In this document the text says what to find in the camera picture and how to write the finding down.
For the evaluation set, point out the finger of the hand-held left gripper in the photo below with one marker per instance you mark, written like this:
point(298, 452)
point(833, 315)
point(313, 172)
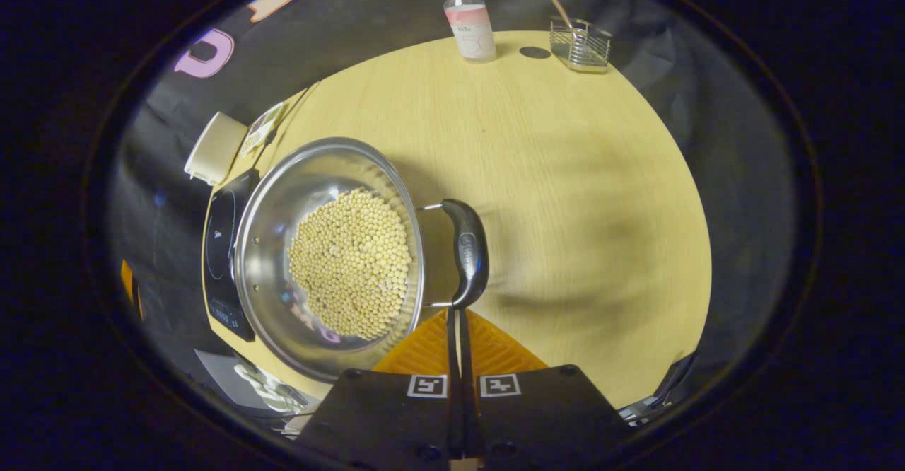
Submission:
point(129, 283)

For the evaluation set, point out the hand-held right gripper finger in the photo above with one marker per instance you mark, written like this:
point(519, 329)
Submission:
point(467, 358)
point(453, 358)

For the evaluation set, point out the black induction cooktop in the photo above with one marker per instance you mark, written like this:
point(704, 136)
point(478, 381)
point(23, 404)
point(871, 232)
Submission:
point(219, 245)

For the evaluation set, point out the pile of soybeans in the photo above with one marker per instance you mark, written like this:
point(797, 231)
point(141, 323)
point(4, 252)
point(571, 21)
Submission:
point(353, 259)

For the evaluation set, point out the grey patterned sheet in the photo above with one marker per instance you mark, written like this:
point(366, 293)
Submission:
point(269, 390)

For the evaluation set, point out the white divided dish with beans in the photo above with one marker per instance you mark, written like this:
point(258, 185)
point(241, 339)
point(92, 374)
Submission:
point(260, 130)

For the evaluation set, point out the small dark round disc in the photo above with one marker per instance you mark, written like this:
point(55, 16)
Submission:
point(535, 52)

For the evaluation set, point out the clear bottle with pink label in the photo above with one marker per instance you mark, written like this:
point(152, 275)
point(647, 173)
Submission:
point(470, 29)

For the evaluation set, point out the black backdrop cloth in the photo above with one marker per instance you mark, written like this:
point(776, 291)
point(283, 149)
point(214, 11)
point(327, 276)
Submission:
point(368, 18)

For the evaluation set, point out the wooden stick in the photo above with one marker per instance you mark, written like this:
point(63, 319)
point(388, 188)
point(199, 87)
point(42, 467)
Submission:
point(561, 10)

